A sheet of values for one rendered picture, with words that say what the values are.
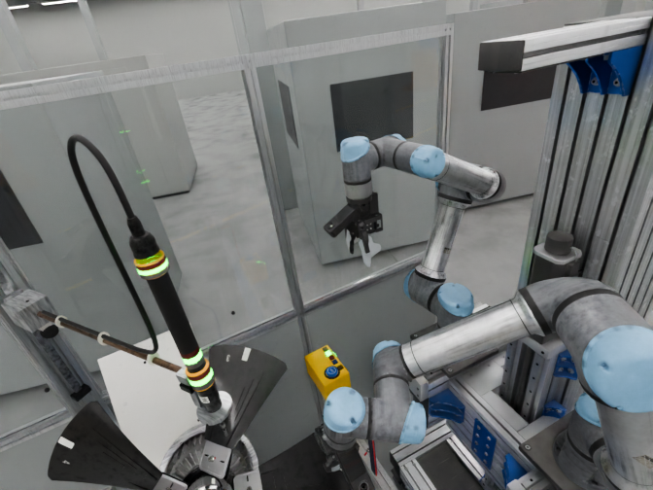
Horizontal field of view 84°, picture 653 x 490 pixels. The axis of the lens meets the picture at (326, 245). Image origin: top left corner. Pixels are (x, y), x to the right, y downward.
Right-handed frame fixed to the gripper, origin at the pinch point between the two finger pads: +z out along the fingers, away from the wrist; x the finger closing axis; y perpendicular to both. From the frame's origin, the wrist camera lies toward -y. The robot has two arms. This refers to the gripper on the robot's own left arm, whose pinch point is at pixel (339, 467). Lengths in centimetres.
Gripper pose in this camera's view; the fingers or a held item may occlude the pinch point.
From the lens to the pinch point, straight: 106.4
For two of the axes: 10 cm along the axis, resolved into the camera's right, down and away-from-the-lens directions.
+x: -8.7, 3.3, -3.6
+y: -4.9, -6.3, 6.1
